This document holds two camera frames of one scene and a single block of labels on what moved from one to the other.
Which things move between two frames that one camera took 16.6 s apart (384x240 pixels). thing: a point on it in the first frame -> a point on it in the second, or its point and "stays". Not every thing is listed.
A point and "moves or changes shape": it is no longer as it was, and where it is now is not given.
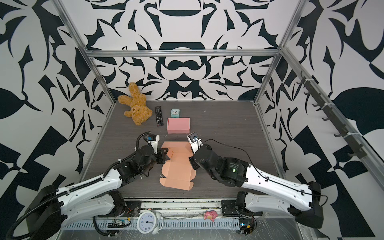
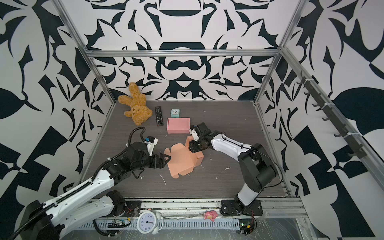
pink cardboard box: x=176 y=125 stays
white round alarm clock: x=149 y=222 stays
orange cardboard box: x=178 y=170 moves or changes shape
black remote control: x=159 y=116 stays
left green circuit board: x=117 y=223 stays
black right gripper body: x=215 y=176 -> x=197 y=146
